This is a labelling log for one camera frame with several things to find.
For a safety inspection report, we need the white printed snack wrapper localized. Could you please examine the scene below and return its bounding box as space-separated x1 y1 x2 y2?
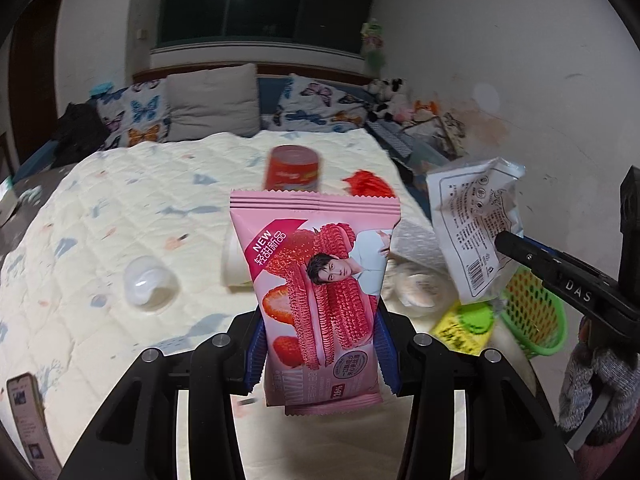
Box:
426 157 525 304

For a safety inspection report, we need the pink strawberry snack packet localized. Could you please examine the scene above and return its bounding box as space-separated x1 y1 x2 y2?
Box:
229 191 401 416

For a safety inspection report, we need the square juice bottle green label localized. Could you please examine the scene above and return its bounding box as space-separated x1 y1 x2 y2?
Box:
431 302 495 356

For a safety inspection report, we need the green plastic basket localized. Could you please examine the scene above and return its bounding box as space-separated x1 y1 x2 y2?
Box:
501 266 567 359

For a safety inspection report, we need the grey knitted glove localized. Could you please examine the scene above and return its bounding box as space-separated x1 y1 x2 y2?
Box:
559 342 639 451

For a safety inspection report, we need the smartphone with pink case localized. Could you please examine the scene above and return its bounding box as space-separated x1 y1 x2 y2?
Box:
6 373 62 480

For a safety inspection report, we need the clear plastic lid cup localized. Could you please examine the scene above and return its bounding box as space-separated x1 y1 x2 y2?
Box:
122 256 179 314

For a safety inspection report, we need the round plastic jelly cup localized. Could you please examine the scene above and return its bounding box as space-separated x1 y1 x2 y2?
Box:
382 260 458 318

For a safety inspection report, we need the white quilted blanket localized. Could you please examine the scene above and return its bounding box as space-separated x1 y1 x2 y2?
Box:
1 130 430 460

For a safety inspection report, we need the white paper cup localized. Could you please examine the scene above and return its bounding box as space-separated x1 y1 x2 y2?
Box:
221 226 253 288

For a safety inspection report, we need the red foam fruit net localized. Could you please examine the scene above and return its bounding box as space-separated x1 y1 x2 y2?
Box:
344 169 396 198

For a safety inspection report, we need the plush toy pile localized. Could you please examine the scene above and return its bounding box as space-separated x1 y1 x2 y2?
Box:
364 78 439 127

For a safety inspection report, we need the hanging green pink toy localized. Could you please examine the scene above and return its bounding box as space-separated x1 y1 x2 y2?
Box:
360 18 385 76

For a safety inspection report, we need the red cartoon snack canister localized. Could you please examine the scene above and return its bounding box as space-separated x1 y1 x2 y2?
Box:
264 145 320 192

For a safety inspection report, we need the black clothing on bed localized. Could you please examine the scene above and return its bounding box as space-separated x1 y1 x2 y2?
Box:
52 103 110 168

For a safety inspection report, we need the left butterfly pillow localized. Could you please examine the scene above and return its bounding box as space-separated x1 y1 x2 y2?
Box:
96 79 170 150

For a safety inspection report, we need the butterfly pillow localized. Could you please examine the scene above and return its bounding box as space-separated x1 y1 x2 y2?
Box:
258 74 372 133
96 79 170 150

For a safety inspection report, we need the grey pillow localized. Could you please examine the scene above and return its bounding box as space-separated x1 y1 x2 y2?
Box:
166 63 260 142

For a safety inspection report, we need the right butterfly pillow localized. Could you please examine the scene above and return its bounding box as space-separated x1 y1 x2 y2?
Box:
258 74 372 133

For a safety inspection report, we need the dark window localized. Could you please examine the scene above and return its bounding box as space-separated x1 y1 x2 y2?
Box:
158 0 372 53

